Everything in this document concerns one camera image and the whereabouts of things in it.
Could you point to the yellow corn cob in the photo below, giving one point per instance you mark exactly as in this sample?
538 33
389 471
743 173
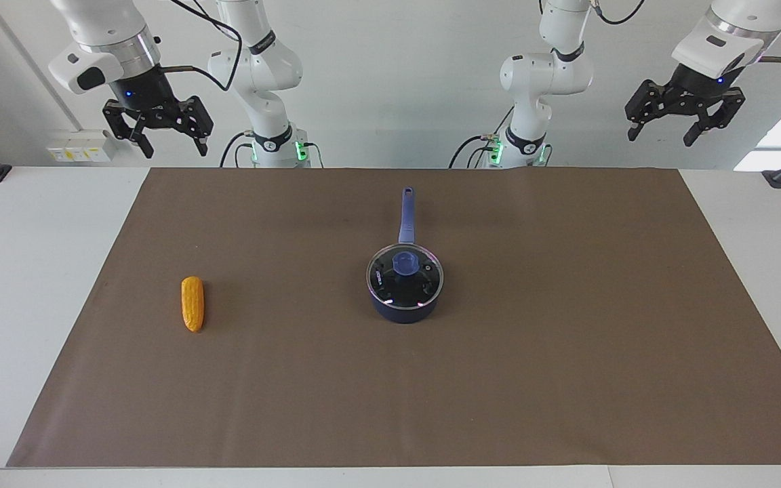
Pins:
192 305

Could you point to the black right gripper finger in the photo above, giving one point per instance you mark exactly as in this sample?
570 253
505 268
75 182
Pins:
123 118
199 118

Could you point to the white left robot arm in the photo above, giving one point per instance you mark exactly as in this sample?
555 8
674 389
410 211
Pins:
546 74

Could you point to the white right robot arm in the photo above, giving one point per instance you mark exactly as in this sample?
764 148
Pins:
265 68

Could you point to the brown table mat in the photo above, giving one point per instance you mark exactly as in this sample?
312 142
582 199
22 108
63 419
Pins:
567 352

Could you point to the glass lid with blue knob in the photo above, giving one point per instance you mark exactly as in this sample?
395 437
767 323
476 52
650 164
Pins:
424 285

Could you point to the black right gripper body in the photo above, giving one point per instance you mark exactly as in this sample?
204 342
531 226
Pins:
150 95

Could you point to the white wall socket box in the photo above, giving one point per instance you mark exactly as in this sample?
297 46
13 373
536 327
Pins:
82 150

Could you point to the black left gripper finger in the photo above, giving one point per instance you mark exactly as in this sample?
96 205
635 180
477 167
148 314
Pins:
645 102
723 108

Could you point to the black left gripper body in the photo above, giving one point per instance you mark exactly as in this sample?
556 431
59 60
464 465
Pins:
692 95

